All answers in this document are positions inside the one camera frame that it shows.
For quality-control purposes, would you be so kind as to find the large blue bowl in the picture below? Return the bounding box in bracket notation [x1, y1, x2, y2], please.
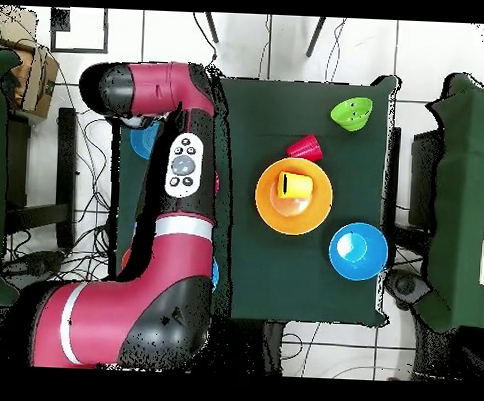
[210, 256, 222, 293]
[327, 220, 390, 283]

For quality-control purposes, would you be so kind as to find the small blue bowl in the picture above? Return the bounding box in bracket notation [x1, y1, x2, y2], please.
[128, 121, 162, 161]

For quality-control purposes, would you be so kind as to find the green bowl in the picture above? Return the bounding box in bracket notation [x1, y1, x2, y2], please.
[328, 94, 375, 134]

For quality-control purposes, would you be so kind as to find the tangle of cables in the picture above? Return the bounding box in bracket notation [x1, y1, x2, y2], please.
[1, 69, 124, 284]

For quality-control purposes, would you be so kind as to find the cardboard box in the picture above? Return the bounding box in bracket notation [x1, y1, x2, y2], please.
[0, 5, 62, 119]

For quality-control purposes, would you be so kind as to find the black tripod leg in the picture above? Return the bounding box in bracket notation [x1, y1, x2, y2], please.
[304, 16, 327, 59]
[203, 12, 221, 44]

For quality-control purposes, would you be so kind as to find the yellow cup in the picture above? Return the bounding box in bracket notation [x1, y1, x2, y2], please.
[275, 170, 315, 202]

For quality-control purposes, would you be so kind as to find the black square frame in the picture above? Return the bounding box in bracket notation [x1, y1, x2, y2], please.
[48, 5, 111, 56]

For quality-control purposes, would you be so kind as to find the black stand base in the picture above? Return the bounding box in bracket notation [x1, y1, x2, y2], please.
[382, 268, 432, 312]
[1, 247, 67, 294]

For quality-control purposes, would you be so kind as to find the black table frame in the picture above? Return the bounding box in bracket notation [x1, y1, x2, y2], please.
[1, 104, 82, 249]

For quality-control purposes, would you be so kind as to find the large yellow bowl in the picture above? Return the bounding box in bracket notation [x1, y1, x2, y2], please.
[253, 155, 336, 238]

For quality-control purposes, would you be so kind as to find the red cup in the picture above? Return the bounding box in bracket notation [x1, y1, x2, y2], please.
[285, 132, 325, 164]

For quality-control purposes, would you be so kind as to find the black box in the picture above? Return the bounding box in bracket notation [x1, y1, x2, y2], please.
[407, 129, 444, 230]

